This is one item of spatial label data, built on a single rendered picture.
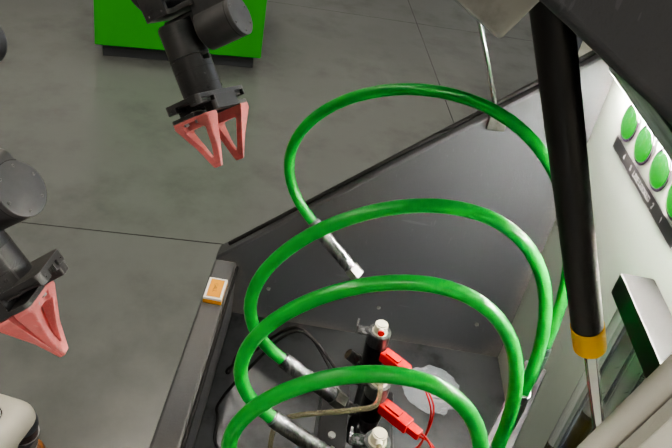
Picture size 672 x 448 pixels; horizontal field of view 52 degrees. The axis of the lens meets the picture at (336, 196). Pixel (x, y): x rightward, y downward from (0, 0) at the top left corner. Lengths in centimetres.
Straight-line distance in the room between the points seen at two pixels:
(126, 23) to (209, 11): 322
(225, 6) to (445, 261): 56
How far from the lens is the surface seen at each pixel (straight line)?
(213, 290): 113
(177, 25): 98
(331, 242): 91
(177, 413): 99
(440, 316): 127
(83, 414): 221
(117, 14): 416
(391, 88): 78
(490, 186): 111
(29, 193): 71
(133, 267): 266
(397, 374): 55
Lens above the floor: 172
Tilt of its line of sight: 33 degrees down
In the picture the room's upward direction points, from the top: 11 degrees clockwise
